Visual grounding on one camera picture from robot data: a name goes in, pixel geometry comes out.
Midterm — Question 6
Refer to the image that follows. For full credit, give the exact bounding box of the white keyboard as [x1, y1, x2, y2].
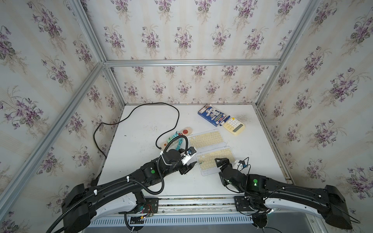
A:
[196, 146, 236, 176]
[188, 129, 226, 152]

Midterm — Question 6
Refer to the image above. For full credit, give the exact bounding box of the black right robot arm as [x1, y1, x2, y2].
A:
[215, 158, 360, 230]

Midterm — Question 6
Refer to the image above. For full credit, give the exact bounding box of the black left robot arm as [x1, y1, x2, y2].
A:
[47, 135, 197, 233]

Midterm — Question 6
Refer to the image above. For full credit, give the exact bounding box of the teal usb charger plug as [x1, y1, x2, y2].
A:
[169, 131, 180, 141]

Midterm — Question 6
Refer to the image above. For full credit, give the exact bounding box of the yellow calculator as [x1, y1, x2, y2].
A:
[222, 117, 245, 136]

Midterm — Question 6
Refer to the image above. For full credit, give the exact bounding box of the blue marker pen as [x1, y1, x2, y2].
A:
[219, 116, 230, 126]

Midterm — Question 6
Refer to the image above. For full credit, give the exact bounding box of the blue treehouse book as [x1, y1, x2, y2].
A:
[197, 104, 228, 127]

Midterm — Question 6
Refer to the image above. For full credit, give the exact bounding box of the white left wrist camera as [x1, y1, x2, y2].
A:
[181, 147, 197, 165]

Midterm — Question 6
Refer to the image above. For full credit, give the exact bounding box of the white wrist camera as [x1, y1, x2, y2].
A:
[233, 157, 251, 171]
[181, 147, 197, 165]

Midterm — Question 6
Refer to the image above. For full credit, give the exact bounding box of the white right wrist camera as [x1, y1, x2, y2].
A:
[233, 157, 251, 171]

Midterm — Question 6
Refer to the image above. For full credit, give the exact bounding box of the aluminium frame rail base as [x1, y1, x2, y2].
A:
[83, 194, 328, 233]

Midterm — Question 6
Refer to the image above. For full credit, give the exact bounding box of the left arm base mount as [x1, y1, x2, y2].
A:
[118, 189, 159, 232]

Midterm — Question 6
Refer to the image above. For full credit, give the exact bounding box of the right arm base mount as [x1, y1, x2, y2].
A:
[234, 196, 272, 230]

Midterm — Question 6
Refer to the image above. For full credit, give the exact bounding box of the black power cable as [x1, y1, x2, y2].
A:
[93, 102, 180, 159]

